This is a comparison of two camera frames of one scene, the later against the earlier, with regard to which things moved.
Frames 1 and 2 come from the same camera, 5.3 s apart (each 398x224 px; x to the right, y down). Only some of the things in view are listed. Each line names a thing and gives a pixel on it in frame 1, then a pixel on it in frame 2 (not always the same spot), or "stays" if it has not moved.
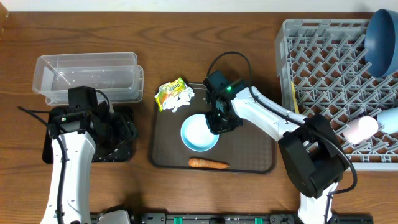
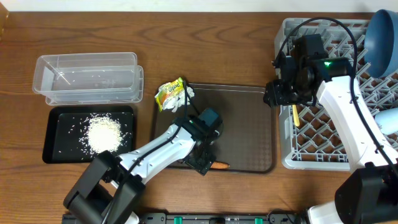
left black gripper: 124,126 -> 204,165
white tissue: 183,97 stays
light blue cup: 388,118 stays
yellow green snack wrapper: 168,89 stays
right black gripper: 217,127 -> 276,91
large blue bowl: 381,43 stays
